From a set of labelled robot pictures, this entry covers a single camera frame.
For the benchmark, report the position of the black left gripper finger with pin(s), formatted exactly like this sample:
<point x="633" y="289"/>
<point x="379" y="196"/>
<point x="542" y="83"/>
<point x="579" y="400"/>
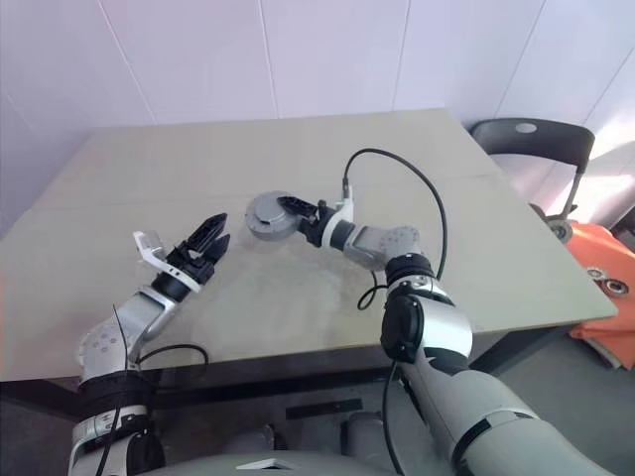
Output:
<point x="211" y="228"/>
<point x="219" y="249"/>

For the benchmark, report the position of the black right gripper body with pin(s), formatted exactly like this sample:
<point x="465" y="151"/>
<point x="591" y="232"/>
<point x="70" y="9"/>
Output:
<point x="312" y="228"/>

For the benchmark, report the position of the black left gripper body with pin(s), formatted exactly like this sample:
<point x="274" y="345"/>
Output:
<point x="193" y="263"/>

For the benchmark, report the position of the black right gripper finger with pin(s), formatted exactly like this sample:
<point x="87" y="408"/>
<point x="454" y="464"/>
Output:
<point x="297" y="205"/>

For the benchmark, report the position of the grey lid with circuit board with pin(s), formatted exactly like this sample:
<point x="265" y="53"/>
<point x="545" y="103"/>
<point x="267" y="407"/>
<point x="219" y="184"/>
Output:
<point x="263" y="208"/>

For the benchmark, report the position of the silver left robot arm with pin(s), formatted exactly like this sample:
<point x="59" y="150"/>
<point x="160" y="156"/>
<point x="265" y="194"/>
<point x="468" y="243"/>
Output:
<point x="144" y="312"/>

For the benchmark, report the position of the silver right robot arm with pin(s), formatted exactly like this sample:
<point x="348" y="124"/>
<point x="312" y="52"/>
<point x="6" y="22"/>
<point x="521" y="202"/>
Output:
<point x="377" y="243"/>

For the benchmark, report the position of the black flat floor strip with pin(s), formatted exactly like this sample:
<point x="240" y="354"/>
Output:
<point x="322" y="410"/>

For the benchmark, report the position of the dark grey rounded shape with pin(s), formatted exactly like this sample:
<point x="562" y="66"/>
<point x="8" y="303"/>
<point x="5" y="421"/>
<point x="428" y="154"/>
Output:
<point x="258" y="436"/>
<point x="367" y="429"/>

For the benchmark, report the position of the grey robot torso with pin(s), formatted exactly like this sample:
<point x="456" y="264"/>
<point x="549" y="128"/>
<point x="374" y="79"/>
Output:
<point x="322" y="461"/>

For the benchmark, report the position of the black chair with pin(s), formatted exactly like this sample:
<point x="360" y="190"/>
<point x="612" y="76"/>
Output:
<point x="546" y="144"/>

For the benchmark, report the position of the orange machine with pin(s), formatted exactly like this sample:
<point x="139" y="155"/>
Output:
<point x="605" y="317"/>

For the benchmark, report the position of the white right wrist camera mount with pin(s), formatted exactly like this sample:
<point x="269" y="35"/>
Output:
<point x="347" y="208"/>

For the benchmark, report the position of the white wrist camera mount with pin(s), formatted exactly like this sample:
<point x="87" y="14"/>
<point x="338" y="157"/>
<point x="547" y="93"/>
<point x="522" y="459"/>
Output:
<point x="149" y="248"/>
<point x="347" y="208"/>

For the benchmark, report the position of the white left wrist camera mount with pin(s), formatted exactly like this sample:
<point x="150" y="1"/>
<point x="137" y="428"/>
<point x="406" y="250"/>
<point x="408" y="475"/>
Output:
<point x="149" y="248"/>

